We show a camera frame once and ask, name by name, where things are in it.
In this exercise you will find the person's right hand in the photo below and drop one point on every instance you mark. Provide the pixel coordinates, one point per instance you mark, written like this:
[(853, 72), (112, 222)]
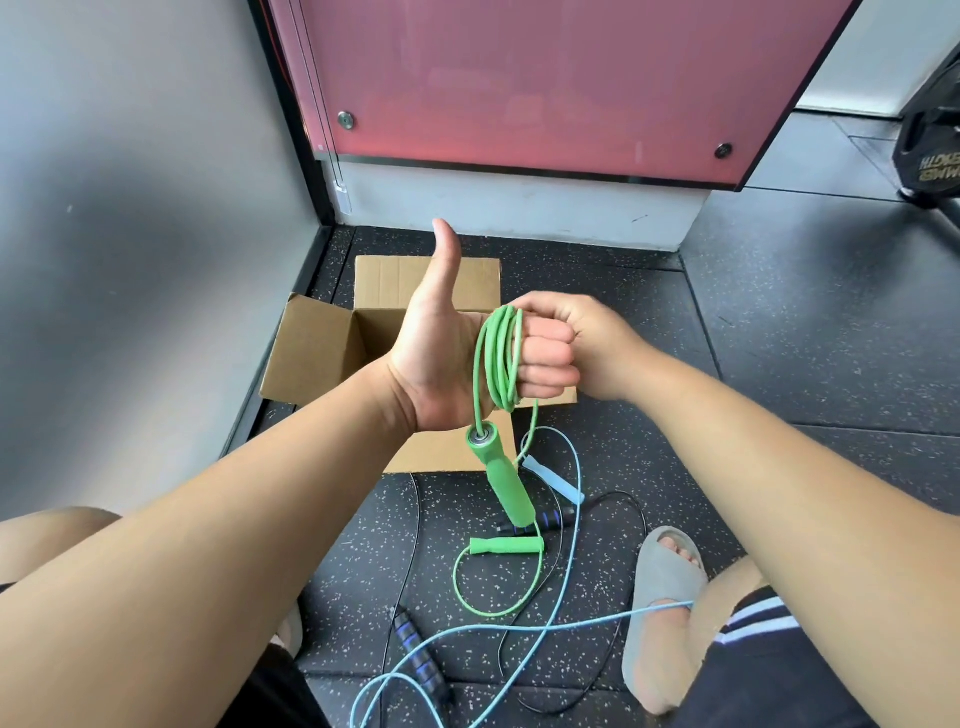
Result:
[(607, 345)]

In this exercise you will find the person's left hand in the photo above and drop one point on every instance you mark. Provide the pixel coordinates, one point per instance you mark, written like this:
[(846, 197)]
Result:
[(442, 360)]

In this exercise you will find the brown cardboard box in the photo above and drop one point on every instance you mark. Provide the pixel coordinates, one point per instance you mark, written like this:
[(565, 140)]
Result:
[(307, 352)]

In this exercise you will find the person's right forearm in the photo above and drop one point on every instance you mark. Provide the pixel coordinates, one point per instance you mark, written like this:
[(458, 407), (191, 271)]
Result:
[(810, 525)]

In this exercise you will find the person's left forearm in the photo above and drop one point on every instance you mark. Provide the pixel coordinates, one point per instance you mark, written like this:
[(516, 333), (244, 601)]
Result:
[(195, 547)]

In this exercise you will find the dark panel bolt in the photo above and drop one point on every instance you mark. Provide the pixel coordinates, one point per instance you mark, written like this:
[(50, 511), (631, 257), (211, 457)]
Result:
[(723, 151)]

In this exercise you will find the grey right slipper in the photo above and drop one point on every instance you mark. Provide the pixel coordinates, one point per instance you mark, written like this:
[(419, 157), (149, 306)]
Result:
[(660, 577)]

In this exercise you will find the silver panel bolt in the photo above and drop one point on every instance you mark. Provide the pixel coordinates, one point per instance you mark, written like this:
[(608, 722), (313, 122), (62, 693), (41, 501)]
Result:
[(346, 120)]

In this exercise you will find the pink glass panel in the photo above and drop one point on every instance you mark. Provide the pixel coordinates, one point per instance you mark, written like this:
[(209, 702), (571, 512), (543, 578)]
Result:
[(540, 75)]

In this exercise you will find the black white-striped shorts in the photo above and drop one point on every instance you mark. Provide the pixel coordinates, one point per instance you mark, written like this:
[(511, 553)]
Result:
[(765, 667)]

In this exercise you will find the black gym equipment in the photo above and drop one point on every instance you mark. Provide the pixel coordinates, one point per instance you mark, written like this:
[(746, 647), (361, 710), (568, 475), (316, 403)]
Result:
[(930, 161)]

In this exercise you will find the black wall edge trim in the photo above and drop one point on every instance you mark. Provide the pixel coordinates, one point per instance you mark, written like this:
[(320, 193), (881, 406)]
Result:
[(290, 109)]

